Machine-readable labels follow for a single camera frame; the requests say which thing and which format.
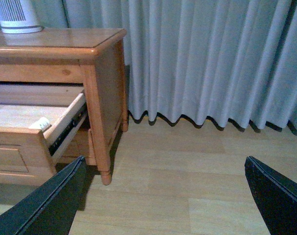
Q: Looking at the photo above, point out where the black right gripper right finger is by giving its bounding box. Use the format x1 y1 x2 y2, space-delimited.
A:
245 156 297 235

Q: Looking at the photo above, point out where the grey curtain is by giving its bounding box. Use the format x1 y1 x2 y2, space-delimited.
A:
0 0 297 136

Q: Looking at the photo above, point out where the wooden drawer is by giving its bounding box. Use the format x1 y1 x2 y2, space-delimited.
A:
0 83 88 186
58 119 96 165

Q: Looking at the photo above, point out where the white cylindrical air purifier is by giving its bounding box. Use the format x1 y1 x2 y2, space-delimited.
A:
0 0 44 34

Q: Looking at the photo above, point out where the wooden nightstand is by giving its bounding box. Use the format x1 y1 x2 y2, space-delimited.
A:
0 28 128 185

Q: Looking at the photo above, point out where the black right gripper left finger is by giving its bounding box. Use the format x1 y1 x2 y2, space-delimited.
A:
0 156 87 235

